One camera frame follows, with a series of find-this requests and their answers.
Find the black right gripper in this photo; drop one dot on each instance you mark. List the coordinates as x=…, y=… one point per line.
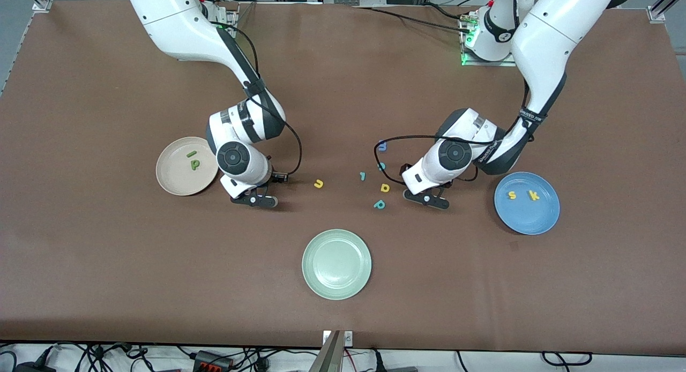
x=271, y=178

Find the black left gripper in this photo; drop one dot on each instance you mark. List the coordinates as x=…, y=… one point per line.
x=447, y=184

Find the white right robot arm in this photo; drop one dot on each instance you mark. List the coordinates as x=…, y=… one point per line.
x=177, y=23

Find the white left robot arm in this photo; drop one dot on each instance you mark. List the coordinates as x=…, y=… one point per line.
x=552, y=29

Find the teal foam letter p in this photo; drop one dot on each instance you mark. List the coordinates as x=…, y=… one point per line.
x=375, y=206

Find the beige round plate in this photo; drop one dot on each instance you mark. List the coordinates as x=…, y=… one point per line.
x=177, y=176

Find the blue round plate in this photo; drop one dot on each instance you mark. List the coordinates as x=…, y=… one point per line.
x=528, y=216

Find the pale green round plate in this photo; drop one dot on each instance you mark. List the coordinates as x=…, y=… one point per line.
x=336, y=265

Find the brown table cover sheet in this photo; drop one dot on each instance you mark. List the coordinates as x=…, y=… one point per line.
x=107, y=254

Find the black power strip red switches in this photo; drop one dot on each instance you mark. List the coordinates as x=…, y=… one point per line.
x=211, y=364

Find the aluminium profile bar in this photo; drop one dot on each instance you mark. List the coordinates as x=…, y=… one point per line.
x=328, y=358

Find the small white bracket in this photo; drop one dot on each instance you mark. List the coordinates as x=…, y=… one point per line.
x=348, y=337

